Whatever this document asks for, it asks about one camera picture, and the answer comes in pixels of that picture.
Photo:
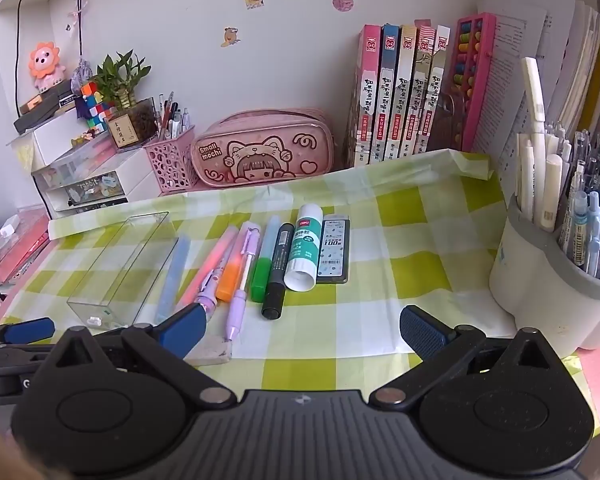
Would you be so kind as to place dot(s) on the purple mechanical pencil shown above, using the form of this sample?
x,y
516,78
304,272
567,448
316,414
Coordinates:
x,y
240,305

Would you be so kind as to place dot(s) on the pink cartoon pencil case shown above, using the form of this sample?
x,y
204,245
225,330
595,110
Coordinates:
x,y
260,152

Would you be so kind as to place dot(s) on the green cap highlighter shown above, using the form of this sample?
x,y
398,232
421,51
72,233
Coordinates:
x,y
262,280

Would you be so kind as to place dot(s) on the black flat box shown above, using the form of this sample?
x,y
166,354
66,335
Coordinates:
x,y
35,120

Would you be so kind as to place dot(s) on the stack of red pink books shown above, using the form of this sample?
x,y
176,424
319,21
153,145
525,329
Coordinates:
x,y
20,255

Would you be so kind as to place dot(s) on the pink highlighter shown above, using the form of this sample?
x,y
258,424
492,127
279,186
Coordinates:
x,y
207,260

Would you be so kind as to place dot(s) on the green checked tablecloth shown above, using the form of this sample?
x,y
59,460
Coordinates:
x,y
360,310

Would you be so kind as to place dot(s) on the stack of paper booklets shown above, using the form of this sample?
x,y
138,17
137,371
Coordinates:
x,y
530,35

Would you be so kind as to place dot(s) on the pink mesh pen holder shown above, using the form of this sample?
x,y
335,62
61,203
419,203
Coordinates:
x,y
172,170

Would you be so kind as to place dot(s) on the clear plastic box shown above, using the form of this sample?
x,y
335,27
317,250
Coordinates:
x,y
125,260

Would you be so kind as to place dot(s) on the white drawer organizer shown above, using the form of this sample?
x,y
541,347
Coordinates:
x,y
140,175

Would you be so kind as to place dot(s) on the white spine book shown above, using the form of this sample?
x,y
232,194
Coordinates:
x,y
437,90

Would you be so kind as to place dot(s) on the white eraser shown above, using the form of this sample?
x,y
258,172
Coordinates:
x,y
212,352

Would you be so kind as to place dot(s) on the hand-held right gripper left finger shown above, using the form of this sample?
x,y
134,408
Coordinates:
x,y
185,322

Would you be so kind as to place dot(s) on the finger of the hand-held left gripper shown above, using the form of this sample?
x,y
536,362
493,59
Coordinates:
x,y
27,331

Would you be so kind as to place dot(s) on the orange lion toy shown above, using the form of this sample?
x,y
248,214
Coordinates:
x,y
47,65

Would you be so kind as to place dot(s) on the small white block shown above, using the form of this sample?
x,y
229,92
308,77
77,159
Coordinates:
x,y
10,225

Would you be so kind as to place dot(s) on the blue spine book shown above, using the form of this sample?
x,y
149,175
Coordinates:
x,y
387,95

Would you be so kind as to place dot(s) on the orange cap highlighter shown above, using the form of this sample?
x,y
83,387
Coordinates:
x,y
227,280

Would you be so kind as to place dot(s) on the pale blue highlighter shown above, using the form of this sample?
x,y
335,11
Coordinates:
x,y
172,275

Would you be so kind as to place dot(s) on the purple cartoon pen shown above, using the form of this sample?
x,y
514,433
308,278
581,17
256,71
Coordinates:
x,y
207,303

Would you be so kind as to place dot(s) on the black lead refill case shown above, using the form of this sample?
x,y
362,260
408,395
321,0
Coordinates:
x,y
332,250

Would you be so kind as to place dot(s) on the green bamboo plant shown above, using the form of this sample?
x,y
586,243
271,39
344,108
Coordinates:
x,y
122,77

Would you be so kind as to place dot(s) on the pink abacus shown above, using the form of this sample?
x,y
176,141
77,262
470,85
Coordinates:
x,y
472,85

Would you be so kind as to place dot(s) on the white grey pen pot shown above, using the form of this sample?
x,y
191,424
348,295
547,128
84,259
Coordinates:
x,y
540,285

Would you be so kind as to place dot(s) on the black marker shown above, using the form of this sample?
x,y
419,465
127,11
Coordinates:
x,y
275,290

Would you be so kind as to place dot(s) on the grey spine book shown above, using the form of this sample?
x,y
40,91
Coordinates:
x,y
420,95

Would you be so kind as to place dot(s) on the bunch of white pens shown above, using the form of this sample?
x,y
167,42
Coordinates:
x,y
536,105

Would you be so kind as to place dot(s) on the small toy figurines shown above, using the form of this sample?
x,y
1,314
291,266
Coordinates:
x,y
87,136

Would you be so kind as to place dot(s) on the bunch of pens in mesh holder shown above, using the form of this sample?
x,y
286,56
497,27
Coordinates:
x,y
167,115

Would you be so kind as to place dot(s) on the pink round wall sticker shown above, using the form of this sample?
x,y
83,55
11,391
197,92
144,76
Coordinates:
x,y
342,1

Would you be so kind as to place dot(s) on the cream spine book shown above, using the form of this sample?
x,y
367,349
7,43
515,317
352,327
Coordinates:
x,y
404,95

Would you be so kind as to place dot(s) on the brown animal wall sticker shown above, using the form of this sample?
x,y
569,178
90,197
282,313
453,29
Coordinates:
x,y
231,36

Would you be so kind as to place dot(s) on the white cardboard box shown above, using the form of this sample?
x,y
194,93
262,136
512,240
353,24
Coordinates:
x,y
55,140

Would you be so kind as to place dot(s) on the colourful puzzle cube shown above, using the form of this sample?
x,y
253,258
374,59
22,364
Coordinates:
x,y
97,107

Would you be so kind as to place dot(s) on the purple tassel charm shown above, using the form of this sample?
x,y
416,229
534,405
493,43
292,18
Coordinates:
x,y
82,72

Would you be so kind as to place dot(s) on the pink cover book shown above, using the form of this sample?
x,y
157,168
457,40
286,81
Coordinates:
x,y
365,100

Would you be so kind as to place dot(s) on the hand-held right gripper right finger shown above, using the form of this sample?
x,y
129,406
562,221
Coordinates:
x,y
422,327

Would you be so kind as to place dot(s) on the brown small box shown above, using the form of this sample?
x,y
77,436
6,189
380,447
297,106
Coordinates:
x,y
32,105

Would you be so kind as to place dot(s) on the white teal glue stick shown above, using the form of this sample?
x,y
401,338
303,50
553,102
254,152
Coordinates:
x,y
300,255

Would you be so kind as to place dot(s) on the clear drawer unit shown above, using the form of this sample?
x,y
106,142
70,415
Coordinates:
x,y
80,160

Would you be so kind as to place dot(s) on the bunch of clear gel pens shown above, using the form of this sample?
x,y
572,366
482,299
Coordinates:
x,y
585,220

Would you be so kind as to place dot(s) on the glass planter with label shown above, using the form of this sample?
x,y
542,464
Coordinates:
x,y
142,120

